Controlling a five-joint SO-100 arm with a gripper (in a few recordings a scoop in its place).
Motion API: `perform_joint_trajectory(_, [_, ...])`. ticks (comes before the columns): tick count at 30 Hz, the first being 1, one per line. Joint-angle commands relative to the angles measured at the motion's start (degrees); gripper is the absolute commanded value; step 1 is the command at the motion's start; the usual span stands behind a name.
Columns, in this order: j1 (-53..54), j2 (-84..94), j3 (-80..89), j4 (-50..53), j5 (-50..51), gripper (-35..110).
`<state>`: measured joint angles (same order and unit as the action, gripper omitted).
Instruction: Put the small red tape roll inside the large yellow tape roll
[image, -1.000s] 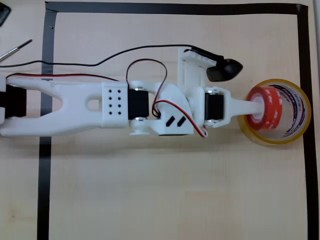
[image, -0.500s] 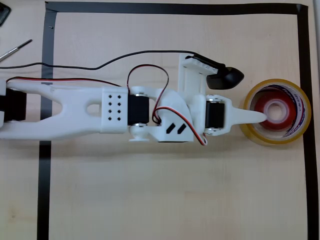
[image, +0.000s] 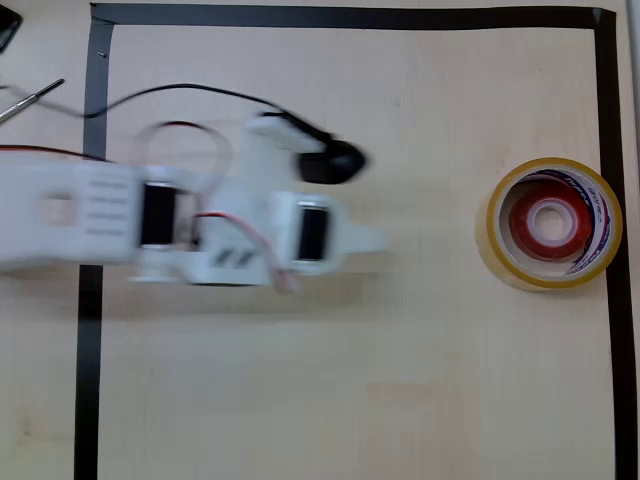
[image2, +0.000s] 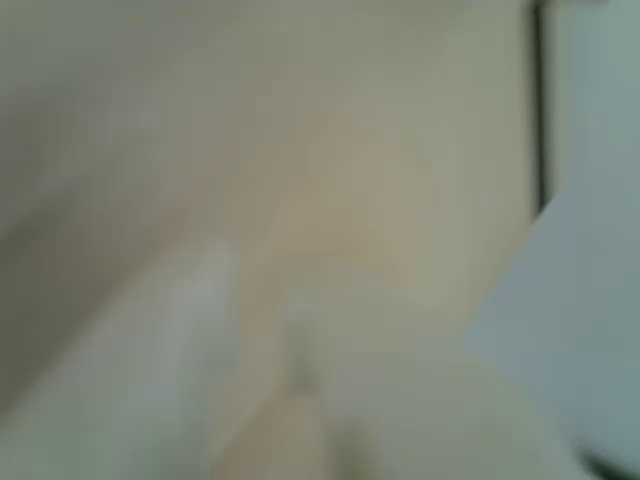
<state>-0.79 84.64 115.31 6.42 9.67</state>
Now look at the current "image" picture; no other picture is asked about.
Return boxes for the small red tape roll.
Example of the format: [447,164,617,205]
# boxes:
[508,180,595,261]

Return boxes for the large clear yellowish tape roll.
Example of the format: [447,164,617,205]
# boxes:
[474,157,624,291]

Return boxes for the black webcam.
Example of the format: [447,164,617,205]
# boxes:
[297,140,368,186]

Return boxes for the thin metal screwdriver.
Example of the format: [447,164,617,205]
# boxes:
[0,78,66,124]

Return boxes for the black glossy object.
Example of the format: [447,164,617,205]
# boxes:
[0,7,24,54]

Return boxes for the red white servo cable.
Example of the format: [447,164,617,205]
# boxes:
[0,119,302,295]

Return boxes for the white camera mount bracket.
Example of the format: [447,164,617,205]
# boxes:
[234,111,327,201]

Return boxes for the thin black camera cable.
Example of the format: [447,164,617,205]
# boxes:
[0,82,334,144]

